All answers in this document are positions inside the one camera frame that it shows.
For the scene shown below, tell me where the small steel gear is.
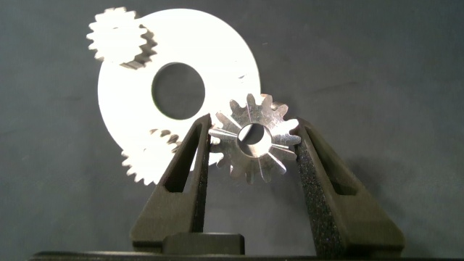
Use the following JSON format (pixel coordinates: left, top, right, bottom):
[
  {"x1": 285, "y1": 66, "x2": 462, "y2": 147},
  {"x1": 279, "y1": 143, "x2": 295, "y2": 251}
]
[
  {"x1": 120, "y1": 128, "x2": 183, "y2": 187},
  {"x1": 86, "y1": 6, "x2": 160, "y2": 71},
  {"x1": 208, "y1": 93, "x2": 303, "y2": 185}
]

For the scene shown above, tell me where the dark mat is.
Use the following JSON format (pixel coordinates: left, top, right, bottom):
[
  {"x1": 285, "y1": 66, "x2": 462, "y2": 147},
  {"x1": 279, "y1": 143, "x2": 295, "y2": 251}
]
[{"x1": 0, "y1": 0, "x2": 464, "y2": 261}]

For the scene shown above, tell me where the round white plate with pins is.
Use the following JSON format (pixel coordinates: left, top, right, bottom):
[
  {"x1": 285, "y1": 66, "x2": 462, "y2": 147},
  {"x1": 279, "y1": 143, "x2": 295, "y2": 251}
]
[{"x1": 96, "y1": 7, "x2": 262, "y2": 167}]

